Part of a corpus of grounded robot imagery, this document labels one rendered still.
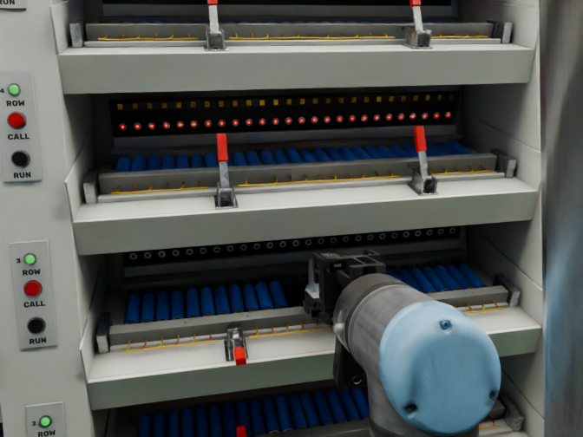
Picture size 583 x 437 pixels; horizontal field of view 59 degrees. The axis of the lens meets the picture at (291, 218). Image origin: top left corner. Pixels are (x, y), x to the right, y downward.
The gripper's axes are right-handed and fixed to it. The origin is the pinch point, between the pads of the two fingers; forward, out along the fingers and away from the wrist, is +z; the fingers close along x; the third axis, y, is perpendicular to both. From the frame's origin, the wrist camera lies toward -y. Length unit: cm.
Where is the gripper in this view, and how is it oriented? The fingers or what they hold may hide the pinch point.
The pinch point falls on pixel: (324, 290)
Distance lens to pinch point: 75.0
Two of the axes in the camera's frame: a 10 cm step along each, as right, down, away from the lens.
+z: -2.0, -1.0, 9.8
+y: -0.5, -9.9, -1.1
